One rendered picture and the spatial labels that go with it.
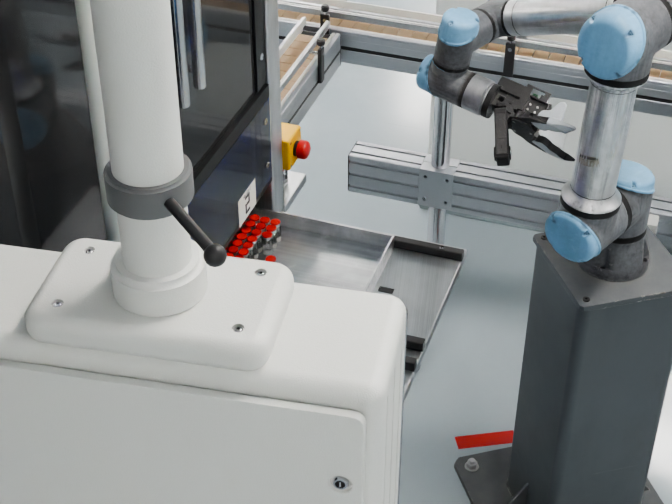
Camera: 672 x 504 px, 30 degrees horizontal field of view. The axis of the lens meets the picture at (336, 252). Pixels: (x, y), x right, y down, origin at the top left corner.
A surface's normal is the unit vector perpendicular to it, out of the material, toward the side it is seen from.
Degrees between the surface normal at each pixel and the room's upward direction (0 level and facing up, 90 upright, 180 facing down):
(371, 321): 0
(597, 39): 82
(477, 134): 90
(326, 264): 0
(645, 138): 90
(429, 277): 0
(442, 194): 90
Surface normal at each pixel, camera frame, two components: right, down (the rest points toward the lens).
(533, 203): -0.33, 0.57
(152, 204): 0.19, 0.59
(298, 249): 0.00, -0.79
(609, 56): -0.66, 0.34
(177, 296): 0.48, 0.53
